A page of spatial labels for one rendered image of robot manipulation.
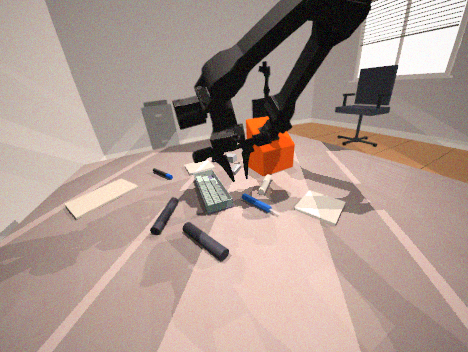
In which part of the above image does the white cylinder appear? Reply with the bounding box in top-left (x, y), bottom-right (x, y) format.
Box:
top-left (258, 175), bottom-right (272, 195)

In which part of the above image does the blue stylus with white tip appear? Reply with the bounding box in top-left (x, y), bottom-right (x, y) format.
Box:
top-left (242, 193), bottom-right (279, 215)

